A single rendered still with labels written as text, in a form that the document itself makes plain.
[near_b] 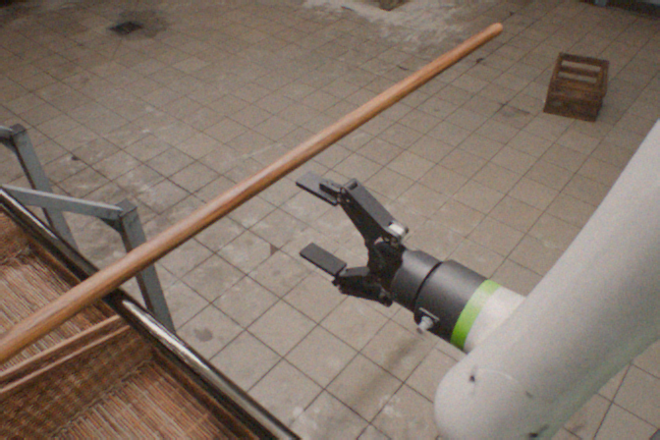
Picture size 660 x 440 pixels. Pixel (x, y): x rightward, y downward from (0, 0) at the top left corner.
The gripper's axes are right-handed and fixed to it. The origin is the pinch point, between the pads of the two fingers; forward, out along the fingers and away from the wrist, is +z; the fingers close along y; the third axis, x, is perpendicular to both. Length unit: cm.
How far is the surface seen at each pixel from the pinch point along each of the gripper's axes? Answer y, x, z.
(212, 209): -1.4, -8.7, 10.7
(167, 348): 1.7, -26.5, -1.1
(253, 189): -0.8, -1.1, 10.2
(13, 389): 39, -41, 40
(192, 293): 119, 31, 96
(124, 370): 57, -21, 41
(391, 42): 119, 279, 173
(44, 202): 12, -19, 50
